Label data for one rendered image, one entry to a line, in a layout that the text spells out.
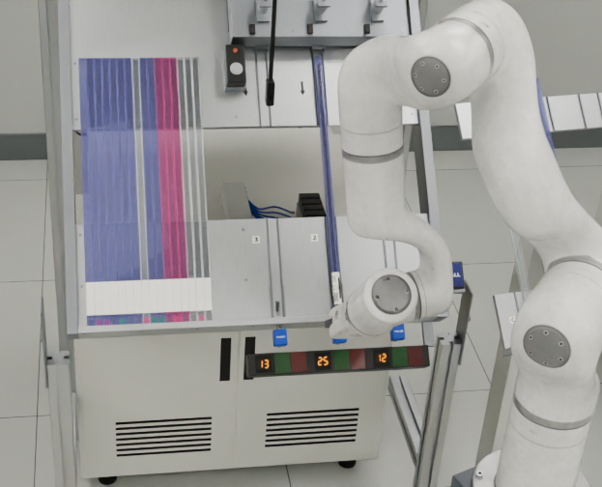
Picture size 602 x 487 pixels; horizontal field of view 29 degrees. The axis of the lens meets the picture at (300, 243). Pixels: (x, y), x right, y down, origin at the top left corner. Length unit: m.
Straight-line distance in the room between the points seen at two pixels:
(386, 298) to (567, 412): 0.31
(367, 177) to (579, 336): 0.37
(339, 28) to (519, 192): 0.79
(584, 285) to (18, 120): 2.78
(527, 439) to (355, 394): 0.98
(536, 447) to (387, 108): 0.54
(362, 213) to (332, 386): 1.01
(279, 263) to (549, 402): 0.67
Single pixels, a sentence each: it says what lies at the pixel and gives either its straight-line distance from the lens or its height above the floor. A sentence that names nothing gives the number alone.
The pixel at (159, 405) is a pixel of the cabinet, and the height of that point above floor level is 0.27.
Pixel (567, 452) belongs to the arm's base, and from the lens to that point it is 1.76.
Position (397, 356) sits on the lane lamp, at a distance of 2.17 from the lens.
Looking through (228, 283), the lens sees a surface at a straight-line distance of 2.13.
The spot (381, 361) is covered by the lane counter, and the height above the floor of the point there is 0.65.
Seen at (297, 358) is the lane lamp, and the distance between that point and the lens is 2.13.
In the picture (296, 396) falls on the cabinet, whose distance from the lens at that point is 2.65.
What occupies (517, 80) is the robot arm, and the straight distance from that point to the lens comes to 1.59.
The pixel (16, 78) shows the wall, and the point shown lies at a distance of 4.01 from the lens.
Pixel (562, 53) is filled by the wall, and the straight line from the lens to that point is 4.30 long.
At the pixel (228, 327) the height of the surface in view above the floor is 0.72.
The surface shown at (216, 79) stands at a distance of 2.24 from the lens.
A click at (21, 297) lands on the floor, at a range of 3.44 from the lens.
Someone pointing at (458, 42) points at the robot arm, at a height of 1.43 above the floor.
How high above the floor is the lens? 1.98
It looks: 33 degrees down
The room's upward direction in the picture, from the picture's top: 4 degrees clockwise
